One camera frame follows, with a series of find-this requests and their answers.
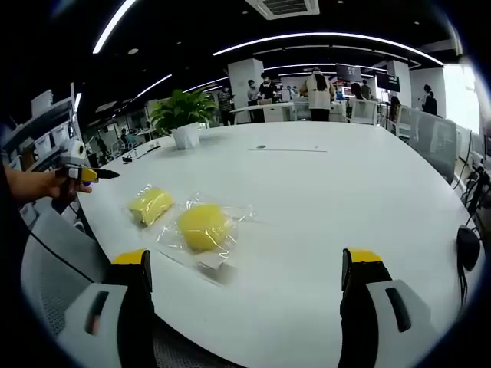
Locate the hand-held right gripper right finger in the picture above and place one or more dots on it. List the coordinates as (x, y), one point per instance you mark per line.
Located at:
(383, 306)

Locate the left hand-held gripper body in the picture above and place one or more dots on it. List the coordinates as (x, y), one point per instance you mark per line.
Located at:
(76, 153)

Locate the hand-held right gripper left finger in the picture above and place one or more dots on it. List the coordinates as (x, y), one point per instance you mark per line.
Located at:
(103, 306)

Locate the rectangular yellow silicone block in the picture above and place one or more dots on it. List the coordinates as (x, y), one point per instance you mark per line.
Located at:
(150, 207)

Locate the person's left hand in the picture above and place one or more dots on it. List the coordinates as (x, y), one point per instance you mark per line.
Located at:
(57, 188)

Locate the small black table device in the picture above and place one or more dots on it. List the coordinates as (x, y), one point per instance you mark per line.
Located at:
(128, 158)

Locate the white storage shelf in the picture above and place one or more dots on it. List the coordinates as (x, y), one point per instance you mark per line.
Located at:
(42, 130)

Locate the black oval device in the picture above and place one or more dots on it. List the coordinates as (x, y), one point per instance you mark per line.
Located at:
(468, 247)

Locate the green potted plant white pot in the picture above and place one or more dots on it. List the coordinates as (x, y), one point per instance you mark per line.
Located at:
(184, 111)

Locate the small paper card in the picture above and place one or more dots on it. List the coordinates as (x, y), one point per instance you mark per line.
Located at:
(213, 261)

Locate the ceiling air vent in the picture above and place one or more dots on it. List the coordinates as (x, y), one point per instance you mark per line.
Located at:
(283, 8)

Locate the wall monitor screen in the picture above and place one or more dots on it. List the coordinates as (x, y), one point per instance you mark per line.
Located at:
(388, 82)
(348, 73)

